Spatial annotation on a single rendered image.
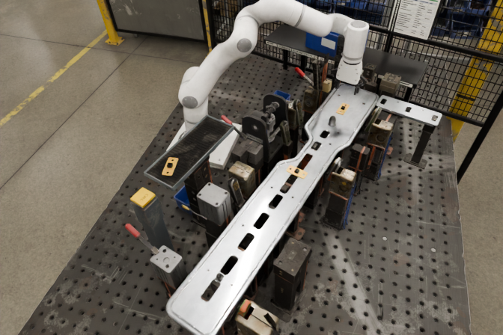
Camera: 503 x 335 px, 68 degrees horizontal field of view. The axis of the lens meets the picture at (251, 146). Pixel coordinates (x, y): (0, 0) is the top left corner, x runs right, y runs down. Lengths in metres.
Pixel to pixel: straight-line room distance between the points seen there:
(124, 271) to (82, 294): 0.18
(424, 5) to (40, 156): 2.93
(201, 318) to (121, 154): 2.15
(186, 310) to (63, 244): 1.68
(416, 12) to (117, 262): 1.83
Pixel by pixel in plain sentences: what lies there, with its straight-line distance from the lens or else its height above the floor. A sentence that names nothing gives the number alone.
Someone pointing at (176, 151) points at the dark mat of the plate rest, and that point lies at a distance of 1.43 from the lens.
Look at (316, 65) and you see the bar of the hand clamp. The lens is 1.76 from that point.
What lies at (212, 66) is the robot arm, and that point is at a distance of 1.65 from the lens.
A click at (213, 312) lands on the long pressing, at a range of 1.25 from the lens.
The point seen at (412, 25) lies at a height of 1.21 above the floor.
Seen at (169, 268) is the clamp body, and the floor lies 1.06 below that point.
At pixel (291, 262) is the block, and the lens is 1.28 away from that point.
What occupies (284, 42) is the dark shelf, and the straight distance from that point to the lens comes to 2.27.
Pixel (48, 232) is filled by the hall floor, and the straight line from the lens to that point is 2.93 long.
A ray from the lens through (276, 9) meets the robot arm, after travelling 1.50.
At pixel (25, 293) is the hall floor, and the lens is 2.75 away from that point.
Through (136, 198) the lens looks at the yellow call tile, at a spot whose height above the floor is 1.16.
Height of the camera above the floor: 2.16
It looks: 45 degrees down
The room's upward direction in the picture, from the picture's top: 3 degrees counter-clockwise
